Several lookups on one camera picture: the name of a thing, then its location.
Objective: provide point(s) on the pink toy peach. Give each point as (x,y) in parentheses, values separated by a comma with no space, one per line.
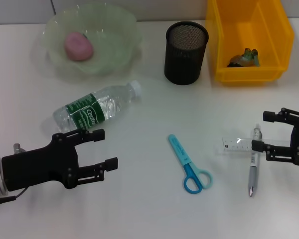
(78,47)

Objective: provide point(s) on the black mesh pen holder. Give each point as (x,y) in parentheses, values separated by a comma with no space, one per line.
(184,64)

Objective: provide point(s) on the clear green-label water bottle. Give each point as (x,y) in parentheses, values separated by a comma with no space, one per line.
(99,104)

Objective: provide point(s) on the clear plastic ruler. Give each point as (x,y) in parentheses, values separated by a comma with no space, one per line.
(234,147)

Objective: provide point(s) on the grey click pen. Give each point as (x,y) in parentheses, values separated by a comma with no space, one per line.
(253,174)

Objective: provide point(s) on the translucent green fruit plate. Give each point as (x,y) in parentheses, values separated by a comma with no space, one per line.
(109,49)

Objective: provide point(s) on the green plastic wrapper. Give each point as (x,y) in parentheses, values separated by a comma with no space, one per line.
(246,59)

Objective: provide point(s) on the blue capped scissors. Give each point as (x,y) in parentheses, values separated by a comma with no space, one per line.
(179,149)

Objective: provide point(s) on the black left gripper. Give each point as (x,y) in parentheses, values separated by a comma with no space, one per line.
(37,169)

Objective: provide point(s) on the yellow plastic bin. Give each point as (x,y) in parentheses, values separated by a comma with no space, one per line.
(249,73)

